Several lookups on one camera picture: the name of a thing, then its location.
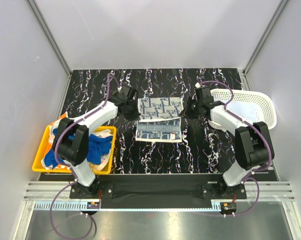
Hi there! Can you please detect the white perforated basket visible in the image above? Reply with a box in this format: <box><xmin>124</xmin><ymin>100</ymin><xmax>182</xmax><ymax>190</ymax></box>
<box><xmin>208</xmin><ymin>88</ymin><xmax>277</xmax><ymax>131</ymax></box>

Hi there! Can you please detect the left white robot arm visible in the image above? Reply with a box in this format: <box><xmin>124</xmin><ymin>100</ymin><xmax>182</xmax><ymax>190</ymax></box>
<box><xmin>51</xmin><ymin>85</ymin><xmax>140</xmax><ymax>198</ymax></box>

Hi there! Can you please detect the yellow plastic bin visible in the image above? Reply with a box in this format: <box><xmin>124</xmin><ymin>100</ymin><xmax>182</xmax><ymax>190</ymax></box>
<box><xmin>32</xmin><ymin>123</ymin><xmax>117</xmax><ymax>175</ymax></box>

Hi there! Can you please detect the blue patterned grey towel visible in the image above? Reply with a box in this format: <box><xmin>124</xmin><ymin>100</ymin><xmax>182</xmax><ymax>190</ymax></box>
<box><xmin>135</xmin><ymin>97</ymin><xmax>183</xmax><ymax>143</ymax></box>

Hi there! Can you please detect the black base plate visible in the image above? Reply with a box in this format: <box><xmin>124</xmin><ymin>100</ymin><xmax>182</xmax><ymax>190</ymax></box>
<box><xmin>69</xmin><ymin>173</ymin><xmax>247</xmax><ymax>211</ymax></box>

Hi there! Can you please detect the orange towel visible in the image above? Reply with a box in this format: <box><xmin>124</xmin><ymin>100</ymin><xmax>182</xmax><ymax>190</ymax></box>
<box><xmin>41</xmin><ymin>112</ymin><xmax>70</xmax><ymax>170</ymax></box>

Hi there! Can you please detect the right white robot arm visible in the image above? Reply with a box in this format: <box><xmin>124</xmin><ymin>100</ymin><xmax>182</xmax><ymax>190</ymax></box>
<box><xmin>180</xmin><ymin>83</ymin><xmax>277</xmax><ymax>198</ymax></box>

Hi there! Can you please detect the pink white towel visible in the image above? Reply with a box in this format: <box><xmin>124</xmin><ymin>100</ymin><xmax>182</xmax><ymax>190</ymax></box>
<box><xmin>87</xmin><ymin>129</ymin><xmax>113</xmax><ymax>172</ymax></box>

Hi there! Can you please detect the white slotted cable duct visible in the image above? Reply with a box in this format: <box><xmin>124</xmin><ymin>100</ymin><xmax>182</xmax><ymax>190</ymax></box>
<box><xmin>34</xmin><ymin>200</ymin><xmax>101</xmax><ymax>211</ymax></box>

